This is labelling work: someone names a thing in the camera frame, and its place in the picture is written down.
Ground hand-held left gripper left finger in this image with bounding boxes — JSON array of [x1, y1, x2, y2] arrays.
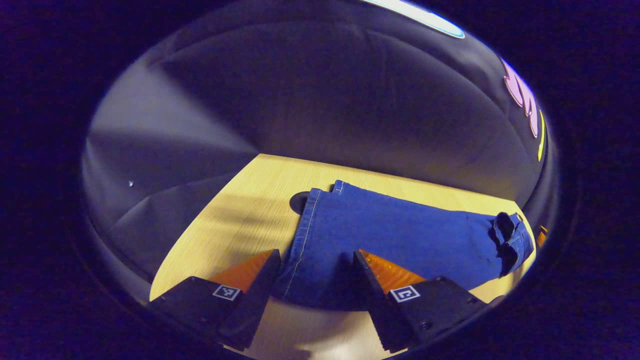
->
[[149, 249, 282, 352]]

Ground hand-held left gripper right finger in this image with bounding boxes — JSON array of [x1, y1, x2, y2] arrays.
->
[[353, 249, 488, 353]]

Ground blue denim jeans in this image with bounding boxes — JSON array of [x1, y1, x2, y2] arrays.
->
[[272, 180, 535, 312]]

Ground black table grommet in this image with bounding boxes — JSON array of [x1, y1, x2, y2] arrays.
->
[[289, 191, 311, 216]]

